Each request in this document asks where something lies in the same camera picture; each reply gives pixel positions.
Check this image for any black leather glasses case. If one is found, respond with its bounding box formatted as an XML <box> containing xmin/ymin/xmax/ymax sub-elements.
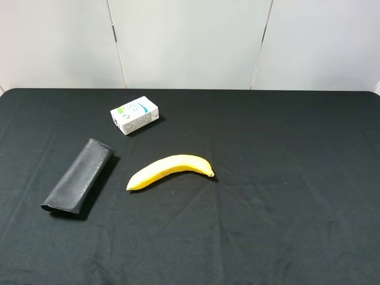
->
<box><xmin>41</xmin><ymin>138</ymin><xmax>115</xmax><ymax>215</ymax></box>

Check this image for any yellow banana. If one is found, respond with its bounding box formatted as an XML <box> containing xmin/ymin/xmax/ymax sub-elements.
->
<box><xmin>126</xmin><ymin>154</ymin><xmax>215</xmax><ymax>191</ymax></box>

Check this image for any white milk carton box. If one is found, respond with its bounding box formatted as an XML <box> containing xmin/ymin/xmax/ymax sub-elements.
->
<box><xmin>110</xmin><ymin>96</ymin><xmax>160</xmax><ymax>135</ymax></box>

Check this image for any black tablecloth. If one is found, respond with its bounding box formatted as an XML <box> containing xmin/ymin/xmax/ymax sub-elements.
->
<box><xmin>1</xmin><ymin>88</ymin><xmax>379</xmax><ymax>284</ymax></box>

